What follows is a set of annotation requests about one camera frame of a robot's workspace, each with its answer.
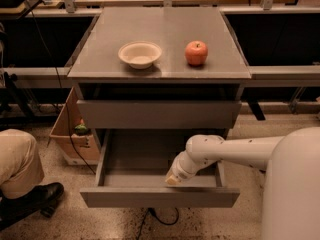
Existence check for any white paper bowl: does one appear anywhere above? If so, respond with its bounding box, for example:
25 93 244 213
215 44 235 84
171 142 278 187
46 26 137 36
118 41 162 69

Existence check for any grey drawer cabinet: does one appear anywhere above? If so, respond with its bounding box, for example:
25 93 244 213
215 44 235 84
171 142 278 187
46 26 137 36
69 7 251 143

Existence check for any cardboard box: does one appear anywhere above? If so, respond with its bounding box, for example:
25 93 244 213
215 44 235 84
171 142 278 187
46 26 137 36
50 89 100 165

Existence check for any beige trouser leg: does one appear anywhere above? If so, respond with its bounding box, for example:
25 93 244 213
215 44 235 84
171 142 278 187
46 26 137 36
0 129 44 199

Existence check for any green toy in box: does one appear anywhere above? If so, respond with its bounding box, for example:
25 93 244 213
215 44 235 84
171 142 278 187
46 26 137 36
74 119 89 136

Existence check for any grey top drawer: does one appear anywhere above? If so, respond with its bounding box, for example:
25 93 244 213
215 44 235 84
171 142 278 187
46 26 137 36
77 100 241 129

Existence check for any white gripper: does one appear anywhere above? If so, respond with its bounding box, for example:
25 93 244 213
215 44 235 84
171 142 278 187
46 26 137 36
165 151 209 186

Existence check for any black cable on floor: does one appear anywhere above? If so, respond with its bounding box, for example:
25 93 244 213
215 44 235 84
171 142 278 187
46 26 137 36
14 0 180 240

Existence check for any red apple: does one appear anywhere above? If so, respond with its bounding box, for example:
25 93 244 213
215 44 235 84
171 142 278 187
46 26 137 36
185 41 208 66

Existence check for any grey drawer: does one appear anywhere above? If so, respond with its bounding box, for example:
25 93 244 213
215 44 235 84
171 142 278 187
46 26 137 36
80 129 240 208
77 100 241 129

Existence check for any black leather shoe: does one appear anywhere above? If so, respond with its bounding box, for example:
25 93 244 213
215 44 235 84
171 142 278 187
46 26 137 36
0 182 64 221

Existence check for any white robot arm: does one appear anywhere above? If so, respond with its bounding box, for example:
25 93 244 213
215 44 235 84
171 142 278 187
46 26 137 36
166 127 320 240

